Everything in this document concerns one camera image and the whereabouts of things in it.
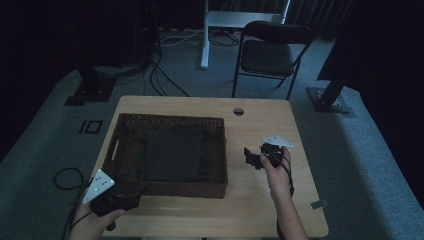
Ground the white metal desk frame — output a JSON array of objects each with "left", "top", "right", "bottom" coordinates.
[{"left": 200, "top": 0, "right": 292, "bottom": 70}]

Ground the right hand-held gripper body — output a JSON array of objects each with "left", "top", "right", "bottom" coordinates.
[{"left": 259, "top": 134, "right": 295, "bottom": 168}]

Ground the person's right hand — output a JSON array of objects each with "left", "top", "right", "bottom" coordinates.
[{"left": 259, "top": 146, "right": 295, "bottom": 202}]

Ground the grey tape strip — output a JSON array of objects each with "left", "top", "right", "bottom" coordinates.
[{"left": 310, "top": 198, "right": 330, "bottom": 211}]

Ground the brown wicker basket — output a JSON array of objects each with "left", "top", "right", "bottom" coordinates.
[{"left": 101, "top": 112, "right": 230, "bottom": 200}]

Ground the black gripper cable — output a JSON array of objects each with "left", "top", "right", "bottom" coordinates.
[
  {"left": 275, "top": 155, "right": 296, "bottom": 198},
  {"left": 53, "top": 167, "right": 95, "bottom": 240}
]

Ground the black stand with bolted base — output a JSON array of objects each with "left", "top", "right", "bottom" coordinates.
[{"left": 306, "top": 56, "right": 356, "bottom": 118}]

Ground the black folding chair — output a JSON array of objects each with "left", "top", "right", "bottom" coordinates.
[{"left": 231, "top": 20, "right": 315, "bottom": 101}]

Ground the person's left hand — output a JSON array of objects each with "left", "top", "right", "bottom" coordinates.
[{"left": 68, "top": 203, "right": 126, "bottom": 240}]

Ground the black stand with flat base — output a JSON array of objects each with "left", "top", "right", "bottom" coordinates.
[{"left": 64, "top": 63, "right": 118, "bottom": 107}]

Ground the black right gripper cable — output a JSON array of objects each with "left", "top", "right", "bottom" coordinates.
[{"left": 275, "top": 155, "right": 296, "bottom": 198}]

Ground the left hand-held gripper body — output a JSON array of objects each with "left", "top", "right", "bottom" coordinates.
[{"left": 82, "top": 168, "right": 141, "bottom": 217}]

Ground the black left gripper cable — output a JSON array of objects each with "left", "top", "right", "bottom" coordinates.
[{"left": 53, "top": 167, "right": 95, "bottom": 240}]

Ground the bundle of floor cables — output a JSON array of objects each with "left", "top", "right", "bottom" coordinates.
[{"left": 142, "top": 28, "right": 242, "bottom": 98}]

